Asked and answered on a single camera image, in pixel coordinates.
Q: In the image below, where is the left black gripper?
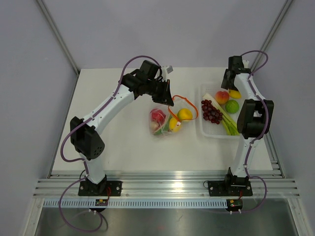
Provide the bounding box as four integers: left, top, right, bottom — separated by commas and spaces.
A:
145, 79, 174, 106

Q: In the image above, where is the red tomato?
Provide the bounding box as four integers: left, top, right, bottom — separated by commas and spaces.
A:
150, 109, 166, 123

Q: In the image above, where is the white garlic bulb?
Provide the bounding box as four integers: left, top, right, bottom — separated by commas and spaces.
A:
150, 121, 160, 130

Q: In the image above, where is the clear zip top bag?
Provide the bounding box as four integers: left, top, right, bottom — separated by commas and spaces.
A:
149, 95, 199, 137

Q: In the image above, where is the yellow orange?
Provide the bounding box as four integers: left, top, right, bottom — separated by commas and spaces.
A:
177, 108, 193, 122
228, 89, 242, 99

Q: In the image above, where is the watermelon slice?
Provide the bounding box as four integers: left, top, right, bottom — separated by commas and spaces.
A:
153, 122, 172, 135

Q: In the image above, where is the yellow lemon front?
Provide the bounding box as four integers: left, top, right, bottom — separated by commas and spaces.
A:
169, 117, 181, 133

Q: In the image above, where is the yellow orange top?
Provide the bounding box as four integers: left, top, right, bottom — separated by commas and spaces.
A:
228, 89, 242, 99

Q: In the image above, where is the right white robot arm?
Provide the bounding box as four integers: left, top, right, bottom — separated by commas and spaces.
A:
219, 56, 274, 197

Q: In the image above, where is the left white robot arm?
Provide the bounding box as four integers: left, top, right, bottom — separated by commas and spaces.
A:
70, 60, 174, 196

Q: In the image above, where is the red yellow peach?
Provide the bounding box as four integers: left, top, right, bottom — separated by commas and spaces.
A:
215, 91, 229, 105

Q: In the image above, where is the green lime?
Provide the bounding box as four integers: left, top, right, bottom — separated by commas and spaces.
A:
225, 100, 240, 114

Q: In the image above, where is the purple grape bunch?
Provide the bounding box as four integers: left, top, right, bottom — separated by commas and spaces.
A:
201, 99, 223, 124

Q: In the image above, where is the green onion stalk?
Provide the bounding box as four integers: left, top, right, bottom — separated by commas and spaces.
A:
202, 93, 240, 137

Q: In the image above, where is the white plastic basket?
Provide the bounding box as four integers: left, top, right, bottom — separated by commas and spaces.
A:
197, 83, 243, 139

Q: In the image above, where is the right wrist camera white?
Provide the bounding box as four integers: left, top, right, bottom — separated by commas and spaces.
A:
242, 60, 250, 69

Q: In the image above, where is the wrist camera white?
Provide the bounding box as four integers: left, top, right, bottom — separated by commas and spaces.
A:
242, 60, 250, 69
161, 65, 173, 79

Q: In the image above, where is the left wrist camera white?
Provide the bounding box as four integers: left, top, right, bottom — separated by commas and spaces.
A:
161, 65, 173, 79

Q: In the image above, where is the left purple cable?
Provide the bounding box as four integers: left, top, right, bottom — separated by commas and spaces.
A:
58, 56, 163, 232

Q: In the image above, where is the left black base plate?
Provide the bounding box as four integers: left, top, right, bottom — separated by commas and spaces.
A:
78, 180, 123, 197

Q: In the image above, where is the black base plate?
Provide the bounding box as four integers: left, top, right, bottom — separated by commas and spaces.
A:
203, 180, 253, 197
78, 180, 123, 197

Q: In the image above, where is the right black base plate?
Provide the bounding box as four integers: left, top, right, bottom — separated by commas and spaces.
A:
203, 180, 253, 197

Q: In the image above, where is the aluminium mounting rail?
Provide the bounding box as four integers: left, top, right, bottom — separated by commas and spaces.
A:
33, 169, 300, 199

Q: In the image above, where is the white slotted cable duct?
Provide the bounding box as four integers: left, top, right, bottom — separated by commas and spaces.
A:
43, 198, 227, 209

